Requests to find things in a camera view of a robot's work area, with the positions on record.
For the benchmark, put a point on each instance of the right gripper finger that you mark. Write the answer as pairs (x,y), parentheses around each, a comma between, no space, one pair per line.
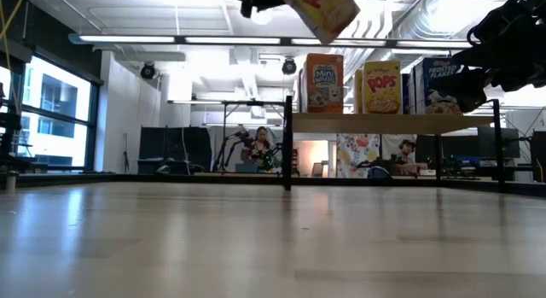
(465,91)

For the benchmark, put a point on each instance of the black background robot arm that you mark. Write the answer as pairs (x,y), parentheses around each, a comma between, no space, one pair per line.
(230,144)

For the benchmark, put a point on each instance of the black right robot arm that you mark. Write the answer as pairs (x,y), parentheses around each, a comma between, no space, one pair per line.
(512,20)

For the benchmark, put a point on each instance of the long ceiling light bar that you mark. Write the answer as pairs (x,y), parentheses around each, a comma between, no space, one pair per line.
(234,40)

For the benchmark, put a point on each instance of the black round ceiling lamp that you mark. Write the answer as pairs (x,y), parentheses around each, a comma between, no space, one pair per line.
(288,66)
(147,70)

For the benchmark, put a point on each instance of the seated person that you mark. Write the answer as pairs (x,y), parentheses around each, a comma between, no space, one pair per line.
(258,150)
(405,155)

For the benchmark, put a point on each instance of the black background table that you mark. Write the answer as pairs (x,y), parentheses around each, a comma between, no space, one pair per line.
(239,103)

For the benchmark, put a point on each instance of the colourful patterned panel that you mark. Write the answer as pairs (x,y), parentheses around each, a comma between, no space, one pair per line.
(354,155)

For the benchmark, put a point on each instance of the wooden shelf black metal frame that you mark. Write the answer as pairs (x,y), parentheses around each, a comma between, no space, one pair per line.
(384,124)

